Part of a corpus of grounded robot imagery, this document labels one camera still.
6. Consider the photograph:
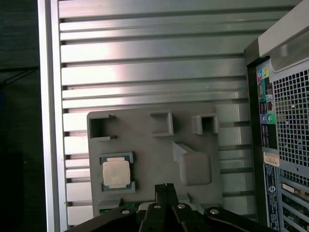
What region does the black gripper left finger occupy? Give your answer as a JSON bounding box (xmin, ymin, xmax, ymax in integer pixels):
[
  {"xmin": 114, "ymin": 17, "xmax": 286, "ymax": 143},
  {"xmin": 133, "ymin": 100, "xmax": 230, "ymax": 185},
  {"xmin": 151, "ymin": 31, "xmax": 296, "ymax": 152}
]
[{"xmin": 63, "ymin": 183, "xmax": 167, "ymax": 232}]

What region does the grey parts rack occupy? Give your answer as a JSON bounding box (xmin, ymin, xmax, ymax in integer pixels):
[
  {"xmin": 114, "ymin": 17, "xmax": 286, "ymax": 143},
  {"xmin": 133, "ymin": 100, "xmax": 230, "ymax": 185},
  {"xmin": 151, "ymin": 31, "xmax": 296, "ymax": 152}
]
[{"xmin": 86, "ymin": 103, "xmax": 224, "ymax": 219}]

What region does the silver CPU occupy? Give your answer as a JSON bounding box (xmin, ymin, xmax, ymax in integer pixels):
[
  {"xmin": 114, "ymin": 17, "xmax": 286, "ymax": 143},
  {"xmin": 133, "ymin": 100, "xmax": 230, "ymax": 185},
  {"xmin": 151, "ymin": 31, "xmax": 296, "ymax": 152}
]
[{"xmin": 100, "ymin": 156, "xmax": 132, "ymax": 188}]

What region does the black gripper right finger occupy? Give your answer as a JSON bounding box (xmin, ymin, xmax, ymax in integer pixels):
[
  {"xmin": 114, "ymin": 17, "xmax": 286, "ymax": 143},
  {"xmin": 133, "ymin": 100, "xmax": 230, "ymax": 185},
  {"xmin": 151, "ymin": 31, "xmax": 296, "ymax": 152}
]
[{"xmin": 165, "ymin": 183, "xmax": 275, "ymax": 232}]

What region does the black PC case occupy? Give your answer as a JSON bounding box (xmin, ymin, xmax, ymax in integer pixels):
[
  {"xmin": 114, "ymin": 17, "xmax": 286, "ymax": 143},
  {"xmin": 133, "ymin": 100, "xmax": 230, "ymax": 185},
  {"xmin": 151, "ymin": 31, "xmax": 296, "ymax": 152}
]
[{"xmin": 243, "ymin": 0, "xmax": 309, "ymax": 232}]

